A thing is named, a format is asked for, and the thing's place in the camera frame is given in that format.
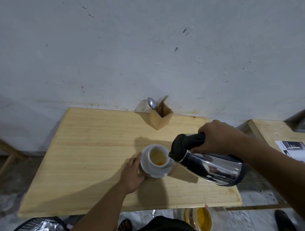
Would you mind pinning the person's left hand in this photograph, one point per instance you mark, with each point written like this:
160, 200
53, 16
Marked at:
129, 177

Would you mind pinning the person's right hand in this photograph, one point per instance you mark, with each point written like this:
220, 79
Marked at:
221, 139

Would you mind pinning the person's right fingers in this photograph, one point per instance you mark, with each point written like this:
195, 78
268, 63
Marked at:
202, 149

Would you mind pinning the person's left thumb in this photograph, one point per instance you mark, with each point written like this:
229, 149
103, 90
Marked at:
144, 176

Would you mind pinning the white saucer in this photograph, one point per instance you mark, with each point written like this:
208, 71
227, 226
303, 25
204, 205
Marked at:
154, 172

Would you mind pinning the person's right forearm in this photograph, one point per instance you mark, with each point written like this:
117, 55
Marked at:
274, 171

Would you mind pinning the person's left forearm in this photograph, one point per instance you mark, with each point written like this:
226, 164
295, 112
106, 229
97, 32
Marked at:
102, 209

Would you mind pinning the white cup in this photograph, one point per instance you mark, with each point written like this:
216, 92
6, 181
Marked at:
152, 161

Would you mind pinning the wooden cutlery holder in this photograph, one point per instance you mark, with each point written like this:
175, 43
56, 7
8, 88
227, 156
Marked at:
160, 117

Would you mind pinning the person's sandalled foot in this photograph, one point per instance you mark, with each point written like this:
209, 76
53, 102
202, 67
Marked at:
125, 225

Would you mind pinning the person's black clothing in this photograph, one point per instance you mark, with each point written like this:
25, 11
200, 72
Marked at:
166, 225

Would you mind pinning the metal fork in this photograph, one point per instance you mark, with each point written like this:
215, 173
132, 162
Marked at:
163, 101

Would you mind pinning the metal spoon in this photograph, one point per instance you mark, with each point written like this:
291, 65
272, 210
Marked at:
151, 102

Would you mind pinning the clear jar of yellow liquid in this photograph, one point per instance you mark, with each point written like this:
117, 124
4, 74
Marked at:
202, 219

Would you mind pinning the white printed booklet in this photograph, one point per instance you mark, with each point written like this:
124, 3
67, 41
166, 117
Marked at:
292, 147

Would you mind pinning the silver foil packet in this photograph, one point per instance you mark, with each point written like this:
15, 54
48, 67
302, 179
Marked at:
47, 226

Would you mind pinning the person's black shoe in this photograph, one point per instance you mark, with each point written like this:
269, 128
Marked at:
284, 221

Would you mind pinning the black plastic basket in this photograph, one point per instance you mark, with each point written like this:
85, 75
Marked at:
26, 225

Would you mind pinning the wooden chair frame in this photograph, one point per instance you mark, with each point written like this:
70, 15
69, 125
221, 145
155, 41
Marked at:
12, 154

